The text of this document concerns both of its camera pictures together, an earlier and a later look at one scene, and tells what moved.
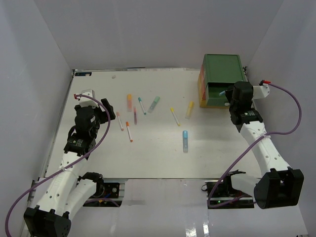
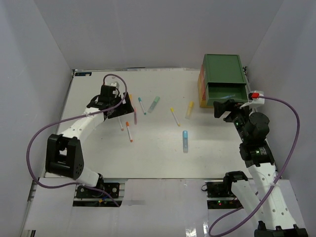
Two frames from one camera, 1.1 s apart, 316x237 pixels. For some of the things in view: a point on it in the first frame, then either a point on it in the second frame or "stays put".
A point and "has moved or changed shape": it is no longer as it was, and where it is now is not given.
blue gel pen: [222, 93] has moved or changed shape
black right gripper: [229, 92] to [229, 105]
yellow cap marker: [174, 115] stays put
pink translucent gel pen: [135, 111] stays put
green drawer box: [220, 72] stays put
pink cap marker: [120, 122] stays put
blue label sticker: [83, 73] stays put
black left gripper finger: [109, 107] to [126, 108]
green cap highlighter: [154, 104] stays put
